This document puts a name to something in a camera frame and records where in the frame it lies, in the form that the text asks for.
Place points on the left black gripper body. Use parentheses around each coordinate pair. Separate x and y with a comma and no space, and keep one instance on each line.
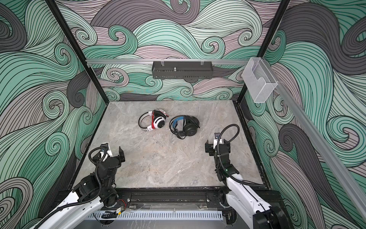
(122,159)

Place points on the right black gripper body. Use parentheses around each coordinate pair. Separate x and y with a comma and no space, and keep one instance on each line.
(213,152)

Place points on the black blue headphones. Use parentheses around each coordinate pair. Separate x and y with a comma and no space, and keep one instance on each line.
(190,126)

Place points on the white headphones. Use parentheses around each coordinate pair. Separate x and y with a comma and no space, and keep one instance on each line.
(158,119)

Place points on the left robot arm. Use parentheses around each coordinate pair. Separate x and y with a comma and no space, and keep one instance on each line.
(94,192)

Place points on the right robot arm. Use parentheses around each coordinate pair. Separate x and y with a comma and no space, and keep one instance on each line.
(239,193)

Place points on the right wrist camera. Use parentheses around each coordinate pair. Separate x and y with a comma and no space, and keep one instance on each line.
(216,140)

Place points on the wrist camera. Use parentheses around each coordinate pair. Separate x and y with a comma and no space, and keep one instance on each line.
(105,151)
(216,140)

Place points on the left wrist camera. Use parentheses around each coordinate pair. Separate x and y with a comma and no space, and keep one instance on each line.
(105,151)

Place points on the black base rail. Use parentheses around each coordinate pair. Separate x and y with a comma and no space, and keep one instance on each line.
(203,197)

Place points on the white slotted cable duct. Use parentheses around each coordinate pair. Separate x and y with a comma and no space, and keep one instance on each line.
(171,215)

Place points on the clear plastic wall bin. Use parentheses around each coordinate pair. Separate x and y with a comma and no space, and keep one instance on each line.
(259,79)

